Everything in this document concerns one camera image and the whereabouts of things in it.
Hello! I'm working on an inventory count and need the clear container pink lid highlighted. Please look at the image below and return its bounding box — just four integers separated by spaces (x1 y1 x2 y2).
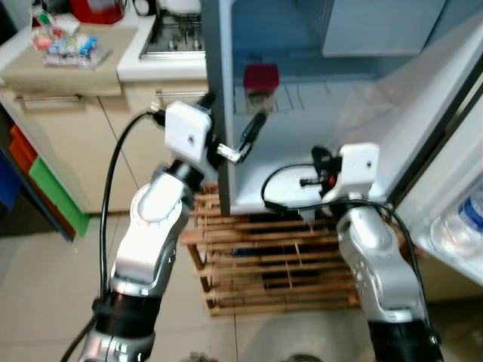
242 63 281 115

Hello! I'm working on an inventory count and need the small grey fridge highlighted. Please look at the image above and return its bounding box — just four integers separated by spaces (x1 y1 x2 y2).
199 0 483 217

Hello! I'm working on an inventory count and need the white fridge door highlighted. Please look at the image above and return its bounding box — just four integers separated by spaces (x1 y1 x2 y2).
391 15 483 289

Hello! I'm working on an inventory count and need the steel gas stove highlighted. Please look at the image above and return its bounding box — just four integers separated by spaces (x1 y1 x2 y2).
139 11 207 62

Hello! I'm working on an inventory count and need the white pot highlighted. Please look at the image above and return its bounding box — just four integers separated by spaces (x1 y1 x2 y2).
162 0 204 17

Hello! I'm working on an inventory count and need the wooden wine rack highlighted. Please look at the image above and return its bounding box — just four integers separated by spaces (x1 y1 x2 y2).
180 183 425 318

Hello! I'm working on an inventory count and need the black white speaker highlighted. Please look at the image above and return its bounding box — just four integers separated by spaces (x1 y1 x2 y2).
131 0 160 18

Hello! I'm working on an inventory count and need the beige kitchen cabinet white counter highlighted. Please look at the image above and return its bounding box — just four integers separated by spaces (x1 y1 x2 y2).
0 14 214 221

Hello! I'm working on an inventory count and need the beige counter mat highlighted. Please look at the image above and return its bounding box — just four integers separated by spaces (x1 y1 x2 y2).
2 26 141 98

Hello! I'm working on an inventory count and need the red kettle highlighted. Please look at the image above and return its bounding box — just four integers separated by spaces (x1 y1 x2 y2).
69 0 126 26

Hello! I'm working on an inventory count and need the clear water bottle blue cap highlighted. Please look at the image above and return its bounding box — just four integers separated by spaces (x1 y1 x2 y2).
432 192 483 259

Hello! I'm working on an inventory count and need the grey freezer compartment flap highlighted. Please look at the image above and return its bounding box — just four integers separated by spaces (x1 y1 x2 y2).
322 0 448 58

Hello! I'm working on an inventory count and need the green board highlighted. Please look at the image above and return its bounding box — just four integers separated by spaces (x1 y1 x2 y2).
28 156 91 238

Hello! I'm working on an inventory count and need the red green white carton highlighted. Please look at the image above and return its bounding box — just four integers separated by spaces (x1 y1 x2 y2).
29 8 81 43

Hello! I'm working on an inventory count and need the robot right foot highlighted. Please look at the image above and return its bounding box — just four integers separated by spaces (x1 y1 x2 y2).
282 352 322 362

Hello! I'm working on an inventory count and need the red board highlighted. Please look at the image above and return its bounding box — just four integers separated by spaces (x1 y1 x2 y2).
7 124 39 176

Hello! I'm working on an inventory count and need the blue board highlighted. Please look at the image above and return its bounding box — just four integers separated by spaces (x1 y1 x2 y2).
0 149 24 213

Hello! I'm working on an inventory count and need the silver cabinet handle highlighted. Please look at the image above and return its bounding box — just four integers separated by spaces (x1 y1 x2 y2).
154 88 209 101
12 94 83 106

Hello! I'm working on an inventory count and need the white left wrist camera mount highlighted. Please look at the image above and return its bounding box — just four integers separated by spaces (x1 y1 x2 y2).
163 100 215 164

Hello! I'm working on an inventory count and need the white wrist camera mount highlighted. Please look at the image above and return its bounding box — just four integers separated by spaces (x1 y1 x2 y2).
163 100 215 164
335 143 381 204

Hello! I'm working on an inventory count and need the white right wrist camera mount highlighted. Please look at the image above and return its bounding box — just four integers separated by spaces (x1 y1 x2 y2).
335 143 381 204

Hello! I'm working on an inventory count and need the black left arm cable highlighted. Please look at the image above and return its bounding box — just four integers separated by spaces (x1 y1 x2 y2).
97 108 168 304

